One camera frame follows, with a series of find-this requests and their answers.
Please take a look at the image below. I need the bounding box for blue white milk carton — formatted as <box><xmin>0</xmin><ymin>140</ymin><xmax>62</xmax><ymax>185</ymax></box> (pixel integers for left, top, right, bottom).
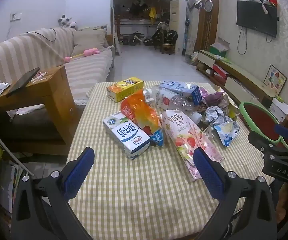
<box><xmin>159</xmin><ymin>81</ymin><xmax>202</xmax><ymax>105</ymax></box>

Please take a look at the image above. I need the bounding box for white cardboard box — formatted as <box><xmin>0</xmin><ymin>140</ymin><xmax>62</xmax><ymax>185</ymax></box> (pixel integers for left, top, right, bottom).
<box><xmin>269</xmin><ymin>97</ymin><xmax>288</xmax><ymax>122</ymax></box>

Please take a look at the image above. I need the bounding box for green box with cardboard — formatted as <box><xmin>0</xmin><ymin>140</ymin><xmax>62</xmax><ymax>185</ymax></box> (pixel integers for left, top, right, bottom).
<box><xmin>209</xmin><ymin>37</ymin><xmax>230</xmax><ymax>58</ymax></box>

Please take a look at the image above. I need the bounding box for star checkers board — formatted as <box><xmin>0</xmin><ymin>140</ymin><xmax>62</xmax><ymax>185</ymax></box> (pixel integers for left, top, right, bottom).
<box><xmin>263</xmin><ymin>64</ymin><xmax>287</xmax><ymax>88</ymax></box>

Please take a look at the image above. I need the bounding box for blue white snack wrapper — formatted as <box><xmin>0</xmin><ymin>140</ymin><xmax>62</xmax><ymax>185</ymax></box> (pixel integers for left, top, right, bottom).
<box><xmin>212</xmin><ymin>120</ymin><xmax>240</xmax><ymax>147</ymax></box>

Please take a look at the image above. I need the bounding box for yellow hanging cloth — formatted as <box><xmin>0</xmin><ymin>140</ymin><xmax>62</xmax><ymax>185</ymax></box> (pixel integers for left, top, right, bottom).
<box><xmin>149</xmin><ymin>7</ymin><xmax>157</xmax><ymax>25</ymax></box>

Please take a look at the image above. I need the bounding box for checkered yellow tablecloth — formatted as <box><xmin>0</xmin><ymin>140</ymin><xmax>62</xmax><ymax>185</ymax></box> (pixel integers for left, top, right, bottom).
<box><xmin>68</xmin><ymin>81</ymin><xmax>275</xmax><ymax>240</ymax></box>

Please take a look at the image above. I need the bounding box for black wall television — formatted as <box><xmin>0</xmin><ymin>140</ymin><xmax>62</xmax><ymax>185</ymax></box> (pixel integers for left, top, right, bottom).
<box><xmin>236</xmin><ymin>0</ymin><xmax>278</xmax><ymax>38</ymax></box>

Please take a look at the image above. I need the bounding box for crumpled silver foil wrapper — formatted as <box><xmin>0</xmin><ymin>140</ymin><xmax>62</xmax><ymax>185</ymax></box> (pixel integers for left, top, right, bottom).
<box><xmin>204</xmin><ymin>106</ymin><xmax>232</xmax><ymax>125</ymax></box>

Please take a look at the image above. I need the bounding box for striped beige sofa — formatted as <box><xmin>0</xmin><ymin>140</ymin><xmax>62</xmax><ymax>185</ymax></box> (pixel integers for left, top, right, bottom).
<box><xmin>0</xmin><ymin>26</ymin><xmax>116</xmax><ymax>140</ymax></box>

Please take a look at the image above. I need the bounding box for long cream television cabinet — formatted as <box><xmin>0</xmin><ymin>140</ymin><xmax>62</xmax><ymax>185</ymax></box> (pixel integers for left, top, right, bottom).
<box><xmin>196</xmin><ymin>50</ymin><xmax>277</xmax><ymax>103</ymax></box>

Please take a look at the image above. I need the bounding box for wooden stool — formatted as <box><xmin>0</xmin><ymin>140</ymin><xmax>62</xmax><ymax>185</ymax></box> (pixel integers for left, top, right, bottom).
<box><xmin>161</xmin><ymin>44</ymin><xmax>175</xmax><ymax>54</ymax></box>

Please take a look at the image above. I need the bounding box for white milk carton green print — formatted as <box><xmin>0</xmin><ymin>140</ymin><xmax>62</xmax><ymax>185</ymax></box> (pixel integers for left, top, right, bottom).
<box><xmin>103</xmin><ymin>112</ymin><xmax>151</xmax><ymax>160</ymax></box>

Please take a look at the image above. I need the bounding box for crumpled wrappers pile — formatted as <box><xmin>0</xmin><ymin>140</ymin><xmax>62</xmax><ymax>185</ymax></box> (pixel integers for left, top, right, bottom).
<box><xmin>219</xmin><ymin>91</ymin><xmax>240</xmax><ymax>119</ymax></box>

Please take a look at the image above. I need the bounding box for yellow drink carton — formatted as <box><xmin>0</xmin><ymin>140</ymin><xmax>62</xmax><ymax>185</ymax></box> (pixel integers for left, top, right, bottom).
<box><xmin>106</xmin><ymin>77</ymin><xmax>144</xmax><ymax>103</ymax></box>

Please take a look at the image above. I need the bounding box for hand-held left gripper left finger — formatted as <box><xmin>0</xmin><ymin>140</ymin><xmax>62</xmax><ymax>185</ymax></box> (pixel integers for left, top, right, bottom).
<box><xmin>11</xmin><ymin>147</ymin><xmax>96</xmax><ymax>240</ymax></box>

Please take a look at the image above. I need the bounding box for purple foil wrapper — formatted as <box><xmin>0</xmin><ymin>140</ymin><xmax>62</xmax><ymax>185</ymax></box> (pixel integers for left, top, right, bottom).
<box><xmin>199</xmin><ymin>86</ymin><xmax>225</xmax><ymax>107</ymax></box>

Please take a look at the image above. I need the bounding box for pink snack pouch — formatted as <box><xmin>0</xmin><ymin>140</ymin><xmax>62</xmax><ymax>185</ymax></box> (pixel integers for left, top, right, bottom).
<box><xmin>161</xmin><ymin>109</ymin><xmax>224</xmax><ymax>182</ymax></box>

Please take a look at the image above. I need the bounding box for large red bin green rim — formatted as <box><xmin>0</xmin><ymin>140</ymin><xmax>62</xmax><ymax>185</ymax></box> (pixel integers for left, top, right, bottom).
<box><xmin>239</xmin><ymin>101</ymin><xmax>288</xmax><ymax>150</ymax></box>

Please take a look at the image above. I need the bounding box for pink toy stick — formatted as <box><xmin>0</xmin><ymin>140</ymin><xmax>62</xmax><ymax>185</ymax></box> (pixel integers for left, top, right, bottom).
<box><xmin>64</xmin><ymin>48</ymin><xmax>101</xmax><ymax>63</ymax></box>

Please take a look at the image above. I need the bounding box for orange snack bag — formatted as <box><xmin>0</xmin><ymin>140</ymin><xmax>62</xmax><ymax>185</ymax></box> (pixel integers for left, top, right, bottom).
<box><xmin>120</xmin><ymin>90</ymin><xmax>165</xmax><ymax>148</ymax></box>

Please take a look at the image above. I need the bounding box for clear plastic bottle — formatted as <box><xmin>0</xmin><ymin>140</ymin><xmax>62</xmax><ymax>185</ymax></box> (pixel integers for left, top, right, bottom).
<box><xmin>144</xmin><ymin>86</ymin><xmax>207</xmax><ymax>125</ymax></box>

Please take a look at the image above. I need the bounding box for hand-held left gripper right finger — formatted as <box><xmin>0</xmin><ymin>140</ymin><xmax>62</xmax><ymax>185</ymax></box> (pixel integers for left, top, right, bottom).
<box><xmin>192</xmin><ymin>147</ymin><xmax>278</xmax><ymax>240</ymax></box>

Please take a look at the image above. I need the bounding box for white balance bike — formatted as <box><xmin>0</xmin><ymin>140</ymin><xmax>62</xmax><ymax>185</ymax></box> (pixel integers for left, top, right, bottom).
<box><xmin>130</xmin><ymin>31</ymin><xmax>150</xmax><ymax>46</ymax></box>

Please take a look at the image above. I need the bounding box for white standing air conditioner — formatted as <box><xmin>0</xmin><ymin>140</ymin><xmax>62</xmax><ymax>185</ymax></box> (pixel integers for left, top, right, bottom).
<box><xmin>169</xmin><ymin>0</ymin><xmax>187</xmax><ymax>53</ymax></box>

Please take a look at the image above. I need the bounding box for wooden side table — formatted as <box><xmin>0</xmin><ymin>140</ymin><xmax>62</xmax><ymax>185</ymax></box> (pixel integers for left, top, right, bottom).
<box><xmin>0</xmin><ymin>66</ymin><xmax>77</xmax><ymax>155</ymax></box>

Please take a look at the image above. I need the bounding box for red flat box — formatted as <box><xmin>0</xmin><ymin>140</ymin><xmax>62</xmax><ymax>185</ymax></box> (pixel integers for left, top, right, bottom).
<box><xmin>212</xmin><ymin>64</ymin><xmax>230</xmax><ymax>79</ymax></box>

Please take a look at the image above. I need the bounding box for panda plush toy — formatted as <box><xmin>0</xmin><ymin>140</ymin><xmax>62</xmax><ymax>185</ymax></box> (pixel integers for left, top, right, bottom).
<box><xmin>58</xmin><ymin>14</ymin><xmax>77</xmax><ymax>28</ymax></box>

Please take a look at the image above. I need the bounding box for beige pillow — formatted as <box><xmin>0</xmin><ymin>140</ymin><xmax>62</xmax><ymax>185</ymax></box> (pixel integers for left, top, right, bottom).
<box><xmin>73</xmin><ymin>29</ymin><xmax>108</xmax><ymax>55</ymax></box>

